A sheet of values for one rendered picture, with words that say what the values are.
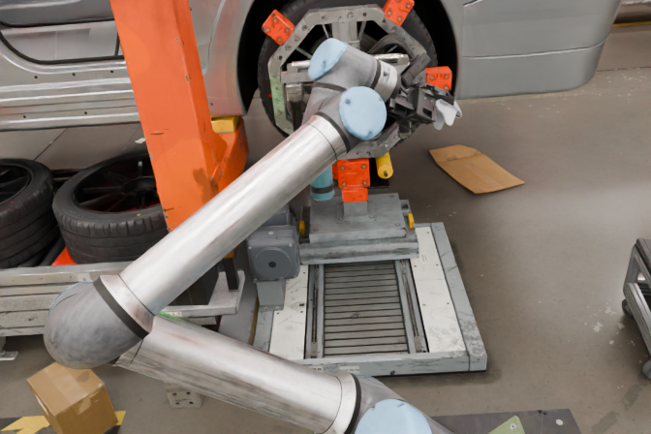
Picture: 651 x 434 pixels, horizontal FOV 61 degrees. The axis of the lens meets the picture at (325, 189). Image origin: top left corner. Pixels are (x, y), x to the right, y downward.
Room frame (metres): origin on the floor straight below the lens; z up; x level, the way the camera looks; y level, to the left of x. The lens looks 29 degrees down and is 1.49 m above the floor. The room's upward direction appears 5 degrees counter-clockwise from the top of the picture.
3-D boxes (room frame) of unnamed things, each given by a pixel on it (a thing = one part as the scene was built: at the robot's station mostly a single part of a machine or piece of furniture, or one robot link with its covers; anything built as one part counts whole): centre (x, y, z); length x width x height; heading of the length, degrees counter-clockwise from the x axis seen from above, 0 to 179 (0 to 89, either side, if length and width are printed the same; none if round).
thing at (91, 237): (2.01, 0.74, 0.39); 0.66 x 0.66 x 0.24
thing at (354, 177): (1.94, -0.12, 0.48); 0.16 x 0.12 x 0.17; 177
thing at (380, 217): (2.07, -0.12, 0.32); 0.40 x 0.30 x 0.28; 87
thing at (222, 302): (1.34, 0.50, 0.44); 0.43 x 0.17 x 0.03; 87
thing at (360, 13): (1.90, -0.11, 0.85); 0.54 x 0.07 x 0.54; 87
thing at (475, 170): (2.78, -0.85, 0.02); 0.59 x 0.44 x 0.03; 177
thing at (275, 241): (1.83, 0.20, 0.26); 0.42 x 0.18 x 0.35; 177
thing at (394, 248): (2.07, -0.12, 0.13); 0.50 x 0.36 x 0.10; 87
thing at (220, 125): (2.07, 0.39, 0.71); 0.14 x 0.14 x 0.05; 87
